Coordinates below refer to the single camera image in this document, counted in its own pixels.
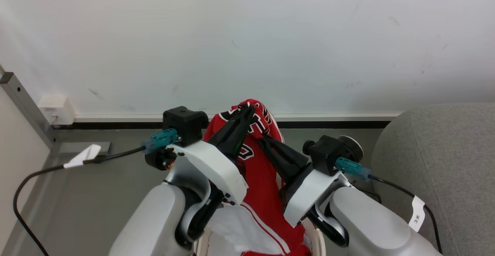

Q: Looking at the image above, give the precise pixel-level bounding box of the white side panel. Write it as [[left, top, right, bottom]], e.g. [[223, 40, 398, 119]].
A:
[[0, 66, 53, 251]]

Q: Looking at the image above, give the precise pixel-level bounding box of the teal left cable connector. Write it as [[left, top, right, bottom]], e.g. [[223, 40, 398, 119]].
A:
[[142, 128, 179, 153]]

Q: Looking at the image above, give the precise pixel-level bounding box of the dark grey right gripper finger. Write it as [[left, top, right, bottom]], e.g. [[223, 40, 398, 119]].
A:
[[255, 138, 300, 184], [265, 133, 311, 168]]

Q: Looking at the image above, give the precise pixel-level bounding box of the red basketball jersey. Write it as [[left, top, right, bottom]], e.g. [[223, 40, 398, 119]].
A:
[[202, 99, 312, 256]]

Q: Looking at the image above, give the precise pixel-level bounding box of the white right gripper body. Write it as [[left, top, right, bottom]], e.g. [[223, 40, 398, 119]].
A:
[[279, 162, 352, 228]]

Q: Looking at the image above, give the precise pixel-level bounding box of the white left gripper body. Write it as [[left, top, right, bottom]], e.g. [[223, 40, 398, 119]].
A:
[[169, 140, 249, 205]]

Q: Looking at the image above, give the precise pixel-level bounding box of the teal right cable connector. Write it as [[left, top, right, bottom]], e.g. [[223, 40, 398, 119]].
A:
[[335, 156, 372, 181]]

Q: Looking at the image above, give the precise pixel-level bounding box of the grey fabric sofa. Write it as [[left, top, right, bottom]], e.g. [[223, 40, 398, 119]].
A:
[[370, 102, 495, 256]]

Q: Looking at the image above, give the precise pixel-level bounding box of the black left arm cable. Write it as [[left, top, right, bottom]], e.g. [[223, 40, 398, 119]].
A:
[[13, 145, 147, 256]]

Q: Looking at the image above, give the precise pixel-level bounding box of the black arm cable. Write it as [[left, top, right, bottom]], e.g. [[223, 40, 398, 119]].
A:
[[367, 174, 444, 255], [13, 145, 147, 256]]

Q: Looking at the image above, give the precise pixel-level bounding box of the white garment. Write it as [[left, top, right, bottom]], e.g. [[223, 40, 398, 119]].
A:
[[208, 203, 291, 256]]

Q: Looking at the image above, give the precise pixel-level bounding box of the teal cable connector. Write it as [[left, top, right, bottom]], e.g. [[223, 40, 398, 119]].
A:
[[335, 156, 372, 181], [142, 128, 179, 153]]

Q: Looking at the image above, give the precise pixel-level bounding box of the white printed cable tag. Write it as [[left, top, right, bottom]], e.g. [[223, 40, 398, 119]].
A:
[[408, 195, 426, 233]]

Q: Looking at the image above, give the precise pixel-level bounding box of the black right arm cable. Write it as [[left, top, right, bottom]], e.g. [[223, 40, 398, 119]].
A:
[[367, 174, 444, 255]]

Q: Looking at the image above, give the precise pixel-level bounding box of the white laundry basket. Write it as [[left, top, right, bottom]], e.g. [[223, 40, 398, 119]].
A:
[[193, 217, 328, 256]]

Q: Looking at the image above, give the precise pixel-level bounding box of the white wall socket box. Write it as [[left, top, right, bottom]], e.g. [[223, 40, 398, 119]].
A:
[[38, 95, 77, 126]]

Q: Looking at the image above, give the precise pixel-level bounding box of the grey metal frame post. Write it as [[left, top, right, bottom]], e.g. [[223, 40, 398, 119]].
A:
[[0, 72, 59, 153]]

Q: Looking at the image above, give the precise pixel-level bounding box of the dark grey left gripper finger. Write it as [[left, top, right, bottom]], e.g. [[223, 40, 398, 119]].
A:
[[226, 107, 256, 160], [207, 109, 250, 150]]

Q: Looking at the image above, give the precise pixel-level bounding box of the black and white baseboard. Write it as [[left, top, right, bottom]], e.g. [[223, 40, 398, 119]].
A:
[[51, 112, 403, 130]]

